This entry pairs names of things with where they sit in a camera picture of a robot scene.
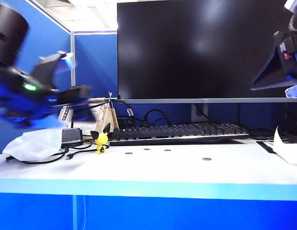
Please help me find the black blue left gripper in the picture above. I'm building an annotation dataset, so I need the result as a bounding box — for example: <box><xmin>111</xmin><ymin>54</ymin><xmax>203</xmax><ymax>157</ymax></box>
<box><xmin>46</xmin><ymin>84</ymin><xmax>98</xmax><ymax>125</ymax></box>

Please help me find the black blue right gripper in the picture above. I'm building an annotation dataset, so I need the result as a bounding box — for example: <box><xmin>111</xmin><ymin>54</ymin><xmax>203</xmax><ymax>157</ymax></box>
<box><xmin>250</xmin><ymin>30</ymin><xmax>297</xmax><ymax>99</ymax></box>

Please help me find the yellow black Pichu doll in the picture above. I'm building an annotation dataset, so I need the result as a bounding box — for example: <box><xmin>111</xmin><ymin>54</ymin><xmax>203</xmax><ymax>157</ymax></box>
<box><xmin>90</xmin><ymin>122</ymin><xmax>111</xmax><ymax>154</ymax></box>

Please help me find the beige pen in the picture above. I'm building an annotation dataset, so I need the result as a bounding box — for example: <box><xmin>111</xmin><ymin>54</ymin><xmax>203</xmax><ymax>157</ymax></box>
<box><xmin>89</xmin><ymin>97</ymin><xmax>118</xmax><ymax>103</ymax></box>

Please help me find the kraft paper desk calendar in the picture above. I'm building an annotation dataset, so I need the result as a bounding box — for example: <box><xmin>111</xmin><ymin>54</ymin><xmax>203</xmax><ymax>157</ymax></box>
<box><xmin>59</xmin><ymin>97</ymin><xmax>119</xmax><ymax>135</ymax></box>

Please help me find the black adapter box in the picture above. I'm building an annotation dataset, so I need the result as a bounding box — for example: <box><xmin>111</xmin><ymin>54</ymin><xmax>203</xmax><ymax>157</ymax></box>
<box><xmin>60</xmin><ymin>127</ymin><xmax>83</xmax><ymax>145</ymax></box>

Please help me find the black computer tower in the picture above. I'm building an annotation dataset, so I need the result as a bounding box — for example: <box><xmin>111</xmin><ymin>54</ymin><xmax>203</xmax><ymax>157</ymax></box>
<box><xmin>285</xmin><ymin>97</ymin><xmax>297</xmax><ymax>138</ymax></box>

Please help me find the black power plug adapter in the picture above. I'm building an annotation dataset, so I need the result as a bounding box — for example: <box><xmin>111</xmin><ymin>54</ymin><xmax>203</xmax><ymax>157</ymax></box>
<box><xmin>117</xmin><ymin>115</ymin><xmax>134</xmax><ymax>130</ymax></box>

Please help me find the white plastic bag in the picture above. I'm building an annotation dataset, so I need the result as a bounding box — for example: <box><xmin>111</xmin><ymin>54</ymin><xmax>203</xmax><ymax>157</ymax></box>
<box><xmin>1</xmin><ymin>128</ymin><xmax>65</xmax><ymax>163</ymax></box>

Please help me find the white paper sheet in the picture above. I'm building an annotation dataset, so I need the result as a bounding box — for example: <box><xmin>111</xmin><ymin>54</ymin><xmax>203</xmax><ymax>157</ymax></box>
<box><xmin>263</xmin><ymin>124</ymin><xmax>297</xmax><ymax>166</ymax></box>

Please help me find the black computer monitor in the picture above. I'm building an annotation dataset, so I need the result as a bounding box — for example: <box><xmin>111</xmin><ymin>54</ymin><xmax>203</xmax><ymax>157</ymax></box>
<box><xmin>116</xmin><ymin>0</ymin><xmax>297</xmax><ymax>125</ymax></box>

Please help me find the black mechanical keyboard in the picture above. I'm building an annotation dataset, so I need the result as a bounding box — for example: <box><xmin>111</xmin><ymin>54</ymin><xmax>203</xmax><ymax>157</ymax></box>
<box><xmin>109</xmin><ymin>121</ymin><xmax>250</xmax><ymax>147</ymax></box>

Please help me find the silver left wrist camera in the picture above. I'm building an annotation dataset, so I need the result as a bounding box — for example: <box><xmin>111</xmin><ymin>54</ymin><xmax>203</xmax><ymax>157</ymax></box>
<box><xmin>57</xmin><ymin>50</ymin><xmax>78</xmax><ymax>72</ymax></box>

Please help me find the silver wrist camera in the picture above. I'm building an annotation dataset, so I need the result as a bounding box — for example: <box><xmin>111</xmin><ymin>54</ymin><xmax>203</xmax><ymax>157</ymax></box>
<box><xmin>284</xmin><ymin>0</ymin><xmax>297</xmax><ymax>14</ymax></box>
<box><xmin>57</xmin><ymin>50</ymin><xmax>78</xmax><ymax>72</ymax></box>

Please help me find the aluminium partition post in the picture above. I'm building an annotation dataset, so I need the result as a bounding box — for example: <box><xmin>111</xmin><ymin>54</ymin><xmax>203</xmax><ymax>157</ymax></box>
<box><xmin>70</xmin><ymin>30</ymin><xmax>76</xmax><ymax>87</ymax></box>

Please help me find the black adapter cable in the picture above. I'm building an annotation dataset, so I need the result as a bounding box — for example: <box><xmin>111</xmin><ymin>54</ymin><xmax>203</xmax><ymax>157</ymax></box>
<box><xmin>63</xmin><ymin>139</ymin><xmax>99</xmax><ymax>154</ymax></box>

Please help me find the black cable with white tag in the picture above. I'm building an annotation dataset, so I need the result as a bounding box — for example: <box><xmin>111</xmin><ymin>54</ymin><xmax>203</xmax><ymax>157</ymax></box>
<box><xmin>111</xmin><ymin>99</ymin><xmax>134</xmax><ymax>118</ymax></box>

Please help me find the black left camera mount bracket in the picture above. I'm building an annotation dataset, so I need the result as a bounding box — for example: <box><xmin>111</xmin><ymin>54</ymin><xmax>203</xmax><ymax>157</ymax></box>
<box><xmin>30</xmin><ymin>50</ymin><xmax>67</xmax><ymax>90</ymax></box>

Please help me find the black monitor cable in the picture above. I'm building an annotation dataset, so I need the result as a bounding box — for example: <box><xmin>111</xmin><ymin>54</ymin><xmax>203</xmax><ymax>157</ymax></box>
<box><xmin>237</xmin><ymin>103</ymin><xmax>243</xmax><ymax>127</ymax></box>

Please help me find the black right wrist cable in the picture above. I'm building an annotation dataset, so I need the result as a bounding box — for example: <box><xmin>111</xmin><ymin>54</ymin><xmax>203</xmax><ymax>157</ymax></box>
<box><xmin>288</xmin><ymin>11</ymin><xmax>297</xmax><ymax>35</ymax></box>

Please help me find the thin black cable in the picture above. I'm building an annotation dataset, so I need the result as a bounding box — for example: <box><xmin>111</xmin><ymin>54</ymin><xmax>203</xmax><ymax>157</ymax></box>
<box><xmin>246</xmin><ymin>127</ymin><xmax>275</xmax><ymax>141</ymax></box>

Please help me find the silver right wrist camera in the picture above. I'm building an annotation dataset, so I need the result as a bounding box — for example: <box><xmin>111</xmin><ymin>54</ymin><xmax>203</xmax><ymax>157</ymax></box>
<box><xmin>284</xmin><ymin>0</ymin><xmax>297</xmax><ymax>14</ymax></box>

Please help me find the black USB cable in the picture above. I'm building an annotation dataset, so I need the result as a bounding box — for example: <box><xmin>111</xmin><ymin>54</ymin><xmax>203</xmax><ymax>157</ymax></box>
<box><xmin>5</xmin><ymin>143</ymin><xmax>75</xmax><ymax>166</ymax></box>

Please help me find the looped thick black cable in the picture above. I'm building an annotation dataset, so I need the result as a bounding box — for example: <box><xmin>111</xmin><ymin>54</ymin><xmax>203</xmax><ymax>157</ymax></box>
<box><xmin>143</xmin><ymin>108</ymin><xmax>173</xmax><ymax>128</ymax></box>

